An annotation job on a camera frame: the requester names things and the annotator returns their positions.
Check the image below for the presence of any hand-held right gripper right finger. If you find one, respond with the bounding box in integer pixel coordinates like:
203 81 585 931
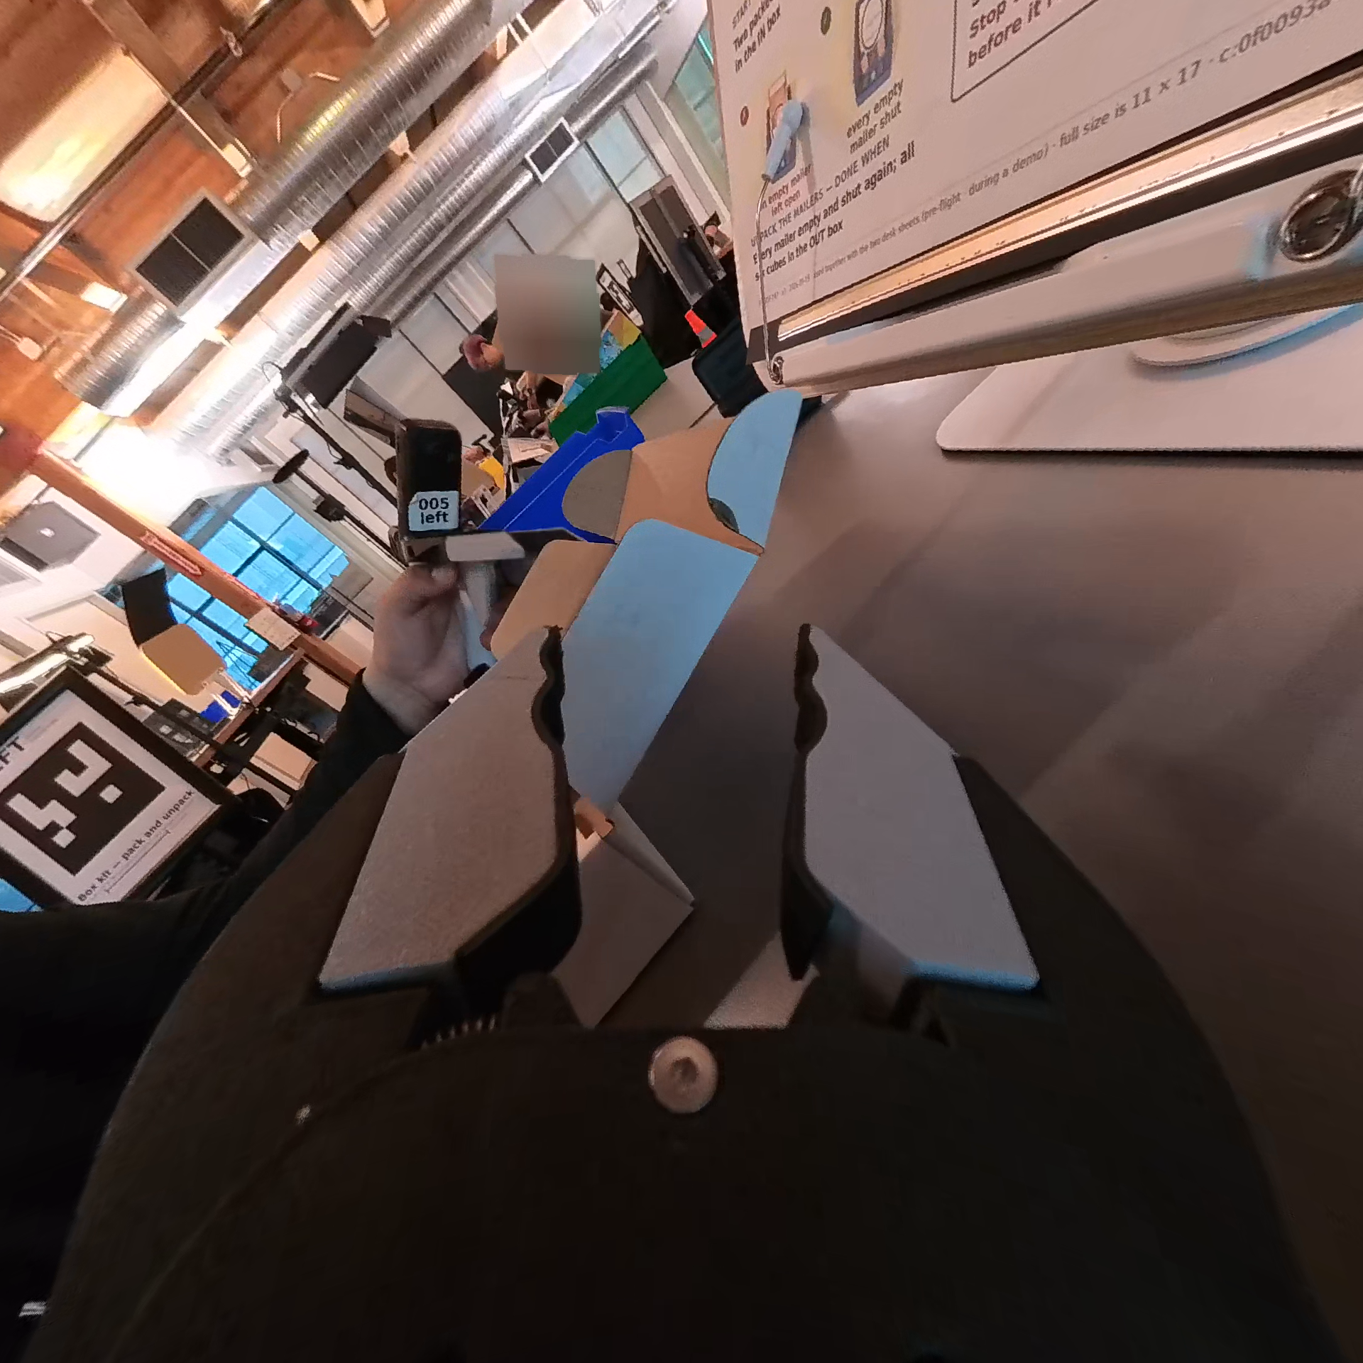
781 624 1042 1025

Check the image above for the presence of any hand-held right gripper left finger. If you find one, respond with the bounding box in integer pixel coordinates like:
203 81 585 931
318 626 586 994

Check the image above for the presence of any white cardboard mailer box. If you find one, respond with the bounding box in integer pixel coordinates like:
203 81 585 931
482 387 802 1028

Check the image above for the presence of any person's left forearm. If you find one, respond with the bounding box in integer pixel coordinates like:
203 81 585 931
0 668 416 1173

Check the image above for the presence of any person's left hand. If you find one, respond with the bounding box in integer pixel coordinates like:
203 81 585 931
362 564 499 736

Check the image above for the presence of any blue plastic bin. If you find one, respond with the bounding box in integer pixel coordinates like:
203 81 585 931
479 407 648 535

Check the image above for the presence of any black studio light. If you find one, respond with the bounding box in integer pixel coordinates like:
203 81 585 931
275 311 393 410

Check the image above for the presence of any green plastic bin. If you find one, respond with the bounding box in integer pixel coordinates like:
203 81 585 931
557 339 669 438

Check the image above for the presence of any black charging case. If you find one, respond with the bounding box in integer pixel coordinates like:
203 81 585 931
693 319 757 418

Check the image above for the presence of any black softbox light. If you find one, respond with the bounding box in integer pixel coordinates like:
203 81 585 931
119 568 228 696

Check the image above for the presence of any grey laptop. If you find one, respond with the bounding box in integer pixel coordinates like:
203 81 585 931
0 499 99 571

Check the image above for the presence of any black and white marker sign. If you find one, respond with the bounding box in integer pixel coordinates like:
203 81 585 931
0 662 239 908

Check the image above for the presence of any white stand base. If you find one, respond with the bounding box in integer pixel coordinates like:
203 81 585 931
935 319 1363 456

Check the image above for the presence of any wooden instruction board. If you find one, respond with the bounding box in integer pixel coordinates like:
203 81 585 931
705 0 1363 397

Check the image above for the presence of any printed instruction sheet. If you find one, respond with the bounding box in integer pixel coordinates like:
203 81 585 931
724 0 1363 321

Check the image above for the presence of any silver ventilation duct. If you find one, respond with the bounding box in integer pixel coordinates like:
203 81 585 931
229 0 513 251
159 42 667 449

